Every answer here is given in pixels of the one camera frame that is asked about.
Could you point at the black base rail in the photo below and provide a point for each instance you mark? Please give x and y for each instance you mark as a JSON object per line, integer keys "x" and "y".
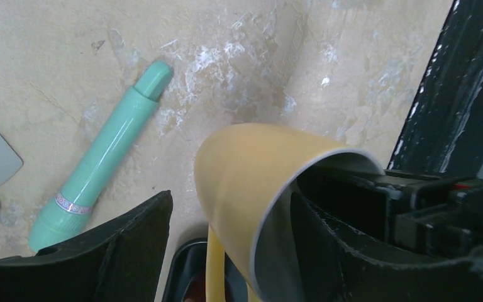
{"x": 443, "y": 133}

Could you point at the teal toy microphone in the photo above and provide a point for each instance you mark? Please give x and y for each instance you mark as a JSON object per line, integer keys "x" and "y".
{"x": 66, "y": 214}

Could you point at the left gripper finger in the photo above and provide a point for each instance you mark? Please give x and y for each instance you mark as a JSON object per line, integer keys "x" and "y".
{"x": 120, "y": 260}

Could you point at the yellow mug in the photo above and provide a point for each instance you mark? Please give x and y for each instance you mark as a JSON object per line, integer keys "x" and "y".
{"x": 244, "y": 175}

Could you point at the black tray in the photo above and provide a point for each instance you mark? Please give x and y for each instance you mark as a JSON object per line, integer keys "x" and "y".
{"x": 187, "y": 274}

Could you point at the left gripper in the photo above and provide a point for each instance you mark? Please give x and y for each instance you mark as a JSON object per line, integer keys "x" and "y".
{"x": 336, "y": 243}

